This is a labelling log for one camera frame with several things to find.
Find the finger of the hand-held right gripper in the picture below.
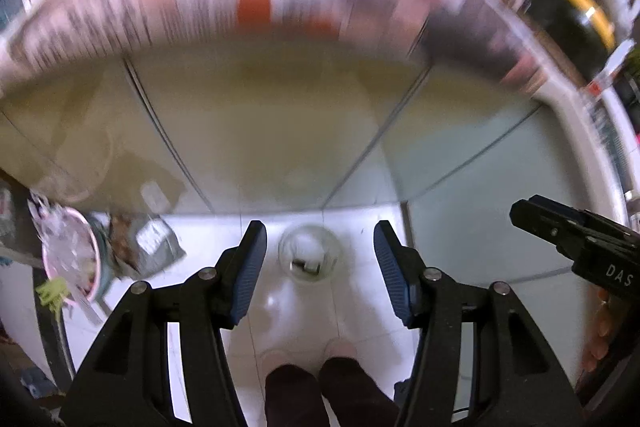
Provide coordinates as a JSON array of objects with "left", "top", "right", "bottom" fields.
[{"left": 509, "top": 194, "right": 591, "bottom": 260}]

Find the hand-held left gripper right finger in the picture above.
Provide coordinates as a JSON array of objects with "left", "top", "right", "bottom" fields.
[{"left": 373, "top": 220, "right": 584, "bottom": 427}]

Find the green plastic scrap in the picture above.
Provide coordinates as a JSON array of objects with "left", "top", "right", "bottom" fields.
[{"left": 35, "top": 278, "right": 69, "bottom": 311}]

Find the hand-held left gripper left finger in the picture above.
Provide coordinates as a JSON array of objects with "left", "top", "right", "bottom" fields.
[{"left": 60, "top": 220, "right": 268, "bottom": 427}]

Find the pink and teal trash bin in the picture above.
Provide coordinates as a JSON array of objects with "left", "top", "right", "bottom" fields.
[{"left": 40, "top": 207, "right": 121, "bottom": 314}]

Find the brown crumpled bag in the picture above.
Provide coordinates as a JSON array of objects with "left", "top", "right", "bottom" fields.
[{"left": 109, "top": 214, "right": 143, "bottom": 277}]

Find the glass display counter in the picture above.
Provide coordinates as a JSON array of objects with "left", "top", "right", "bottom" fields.
[{"left": 0, "top": 0, "right": 640, "bottom": 293}]

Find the grey parcel bag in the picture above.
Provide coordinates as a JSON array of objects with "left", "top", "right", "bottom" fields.
[{"left": 131, "top": 217, "right": 185, "bottom": 279}]

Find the person's left leg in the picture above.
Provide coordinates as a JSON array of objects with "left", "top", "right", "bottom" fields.
[{"left": 264, "top": 363, "right": 332, "bottom": 427}]

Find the yellow and black object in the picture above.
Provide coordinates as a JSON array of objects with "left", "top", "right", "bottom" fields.
[{"left": 544, "top": 0, "right": 617, "bottom": 52}]

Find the person's right hand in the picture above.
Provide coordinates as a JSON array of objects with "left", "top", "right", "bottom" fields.
[{"left": 581, "top": 288, "right": 615, "bottom": 374}]

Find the pink slipper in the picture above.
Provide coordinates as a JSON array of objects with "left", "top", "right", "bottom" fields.
[
  {"left": 261, "top": 348, "right": 303, "bottom": 375},
  {"left": 324, "top": 338, "right": 359, "bottom": 362}
]

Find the person's right leg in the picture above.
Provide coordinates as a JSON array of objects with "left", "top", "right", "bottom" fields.
[{"left": 319, "top": 356, "right": 402, "bottom": 427}]

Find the person's leg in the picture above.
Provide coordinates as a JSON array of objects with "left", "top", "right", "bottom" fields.
[
  {"left": 264, "top": 363, "right": 332, "bottom": 427},
  {"left": 319, "top": 356, "right": 402, "bottom": 427}
]

